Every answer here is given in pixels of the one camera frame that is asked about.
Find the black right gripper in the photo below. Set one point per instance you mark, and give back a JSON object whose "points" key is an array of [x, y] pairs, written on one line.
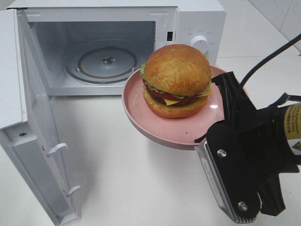
{"points": [[270, 139]]}

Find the pink round plate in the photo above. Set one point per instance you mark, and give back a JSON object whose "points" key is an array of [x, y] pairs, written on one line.
{"points": [[179, 133]]}

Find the burger with lettuce and cheese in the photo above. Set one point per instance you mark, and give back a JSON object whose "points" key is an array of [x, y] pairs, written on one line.
{"points": [[176, 81]]}

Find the white microwave door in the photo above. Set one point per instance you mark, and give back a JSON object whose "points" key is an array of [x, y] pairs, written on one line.
{"points": [[28, 133]]}

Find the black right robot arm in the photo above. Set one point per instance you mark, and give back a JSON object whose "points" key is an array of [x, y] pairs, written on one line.
{"points": [[244, 154]]}

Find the upper white round knob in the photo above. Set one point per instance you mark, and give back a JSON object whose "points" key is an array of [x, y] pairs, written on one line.
{"points": [[200, 42]]}

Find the glass microwave turntable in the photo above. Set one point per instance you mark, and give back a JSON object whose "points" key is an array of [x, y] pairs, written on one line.
{"points": [[106, 65]]}

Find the white microwave oven body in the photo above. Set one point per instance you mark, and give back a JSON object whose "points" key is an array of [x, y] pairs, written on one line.
{"points": [[65, 27]]}

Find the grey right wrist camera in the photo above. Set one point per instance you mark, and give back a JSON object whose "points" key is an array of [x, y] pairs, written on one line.
{"points": [[229, 175]]}

